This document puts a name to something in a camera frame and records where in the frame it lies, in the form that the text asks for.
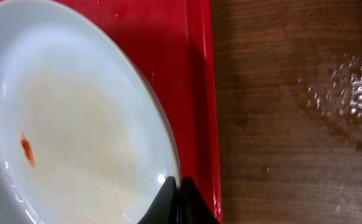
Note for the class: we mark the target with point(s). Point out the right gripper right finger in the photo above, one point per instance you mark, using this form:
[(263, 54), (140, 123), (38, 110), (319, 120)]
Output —
[(193, 208)]

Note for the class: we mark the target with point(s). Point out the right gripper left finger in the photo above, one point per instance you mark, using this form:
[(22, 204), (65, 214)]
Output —
[(164, 208)]

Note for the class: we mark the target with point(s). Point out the white plate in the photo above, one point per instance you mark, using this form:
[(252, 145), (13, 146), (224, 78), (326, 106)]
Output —
[(82, 139)]

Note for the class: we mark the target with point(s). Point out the red plastic tray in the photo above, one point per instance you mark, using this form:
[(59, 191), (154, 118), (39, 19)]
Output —
[(159, 40)]

